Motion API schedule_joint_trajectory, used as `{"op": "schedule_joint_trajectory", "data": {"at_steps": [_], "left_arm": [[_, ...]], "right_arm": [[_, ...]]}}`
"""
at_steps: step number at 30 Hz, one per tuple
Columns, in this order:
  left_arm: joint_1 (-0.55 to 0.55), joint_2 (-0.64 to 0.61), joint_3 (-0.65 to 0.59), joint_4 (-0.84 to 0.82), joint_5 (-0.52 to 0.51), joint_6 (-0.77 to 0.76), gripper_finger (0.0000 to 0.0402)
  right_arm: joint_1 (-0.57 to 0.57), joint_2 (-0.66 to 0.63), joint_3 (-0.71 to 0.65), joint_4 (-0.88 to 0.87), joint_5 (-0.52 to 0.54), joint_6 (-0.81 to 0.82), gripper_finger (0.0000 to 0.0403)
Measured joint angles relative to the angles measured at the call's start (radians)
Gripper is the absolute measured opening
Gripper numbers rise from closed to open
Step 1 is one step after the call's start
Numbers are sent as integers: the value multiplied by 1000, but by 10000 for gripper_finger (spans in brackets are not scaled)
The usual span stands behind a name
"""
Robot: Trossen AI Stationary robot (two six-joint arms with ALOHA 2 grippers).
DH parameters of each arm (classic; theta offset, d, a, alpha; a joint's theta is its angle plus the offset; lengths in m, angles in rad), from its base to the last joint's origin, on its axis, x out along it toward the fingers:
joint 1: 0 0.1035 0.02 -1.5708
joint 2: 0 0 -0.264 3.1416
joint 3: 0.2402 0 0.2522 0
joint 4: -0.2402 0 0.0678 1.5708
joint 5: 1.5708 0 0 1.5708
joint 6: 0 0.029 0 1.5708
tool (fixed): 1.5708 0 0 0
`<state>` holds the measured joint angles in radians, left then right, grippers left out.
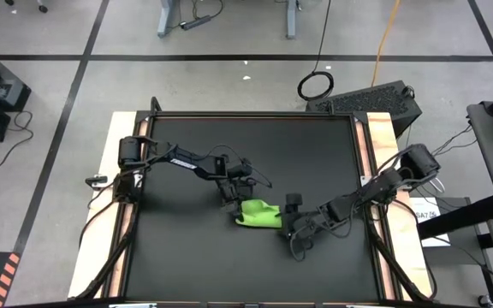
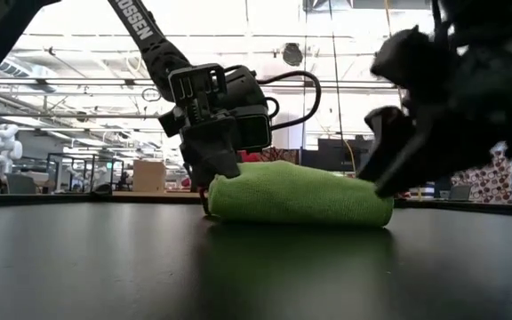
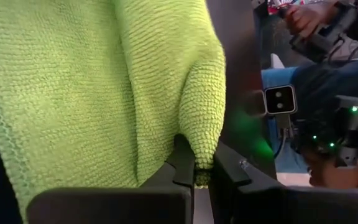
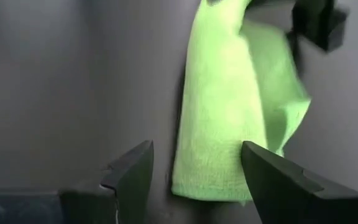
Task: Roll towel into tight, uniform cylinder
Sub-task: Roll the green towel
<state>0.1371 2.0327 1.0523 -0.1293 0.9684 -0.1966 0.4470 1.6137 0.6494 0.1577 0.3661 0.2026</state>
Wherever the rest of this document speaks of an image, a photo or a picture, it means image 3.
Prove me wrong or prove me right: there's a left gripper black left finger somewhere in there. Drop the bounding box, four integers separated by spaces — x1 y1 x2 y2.
26 133 196 224

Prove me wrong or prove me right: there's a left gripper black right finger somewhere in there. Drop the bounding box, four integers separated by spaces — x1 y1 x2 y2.
208 141 358 224

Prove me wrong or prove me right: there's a green microfibre towel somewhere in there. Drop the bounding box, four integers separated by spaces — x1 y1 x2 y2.
0 0 227 222

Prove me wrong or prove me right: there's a person's hand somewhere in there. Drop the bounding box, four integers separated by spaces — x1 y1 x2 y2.
283 0 339 39
303 152 358 189

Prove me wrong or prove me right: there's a black camera cable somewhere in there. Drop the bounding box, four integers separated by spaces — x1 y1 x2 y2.
273 128 288 159

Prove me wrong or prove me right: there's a black camera bracket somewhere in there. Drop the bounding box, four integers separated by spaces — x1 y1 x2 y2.
275 113 292 130

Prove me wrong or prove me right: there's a white-rimmed black camera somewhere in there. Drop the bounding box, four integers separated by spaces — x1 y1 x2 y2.
263 84 298 116

